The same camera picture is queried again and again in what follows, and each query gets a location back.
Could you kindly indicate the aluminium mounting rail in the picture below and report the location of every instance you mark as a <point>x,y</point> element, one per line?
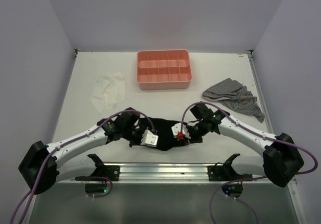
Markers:
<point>149,171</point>

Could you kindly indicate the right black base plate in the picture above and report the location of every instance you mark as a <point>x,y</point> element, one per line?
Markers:
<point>217,173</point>

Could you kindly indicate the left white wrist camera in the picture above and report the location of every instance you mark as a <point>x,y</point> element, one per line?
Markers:
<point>149,139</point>

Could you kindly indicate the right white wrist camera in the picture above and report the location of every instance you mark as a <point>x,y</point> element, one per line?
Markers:
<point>180,131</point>

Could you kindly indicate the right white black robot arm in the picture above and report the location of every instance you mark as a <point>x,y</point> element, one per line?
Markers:
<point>277,157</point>

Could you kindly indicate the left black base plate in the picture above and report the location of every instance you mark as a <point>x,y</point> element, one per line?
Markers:
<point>110,172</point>

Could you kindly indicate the black underwear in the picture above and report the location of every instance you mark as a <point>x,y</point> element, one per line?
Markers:
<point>166,140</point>

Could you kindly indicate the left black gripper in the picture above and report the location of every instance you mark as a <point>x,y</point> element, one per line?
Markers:
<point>142,129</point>

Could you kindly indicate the white underwear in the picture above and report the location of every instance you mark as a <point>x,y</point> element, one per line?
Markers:
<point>108,91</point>

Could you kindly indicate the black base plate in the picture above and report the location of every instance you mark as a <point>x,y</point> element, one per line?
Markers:
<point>110,172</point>
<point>217,173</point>

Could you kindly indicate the grey striped underwear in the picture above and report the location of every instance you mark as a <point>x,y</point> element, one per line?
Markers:
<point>236,97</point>

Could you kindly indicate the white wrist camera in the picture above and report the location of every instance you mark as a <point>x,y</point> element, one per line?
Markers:
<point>180,131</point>
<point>149,139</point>

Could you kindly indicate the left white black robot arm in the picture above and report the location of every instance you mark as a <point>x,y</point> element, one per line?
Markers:
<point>46,164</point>

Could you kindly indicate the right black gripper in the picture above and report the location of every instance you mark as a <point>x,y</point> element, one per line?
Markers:
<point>193,138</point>

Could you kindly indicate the pink divided plastic tray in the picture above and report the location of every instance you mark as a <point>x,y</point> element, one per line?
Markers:
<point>163,69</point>

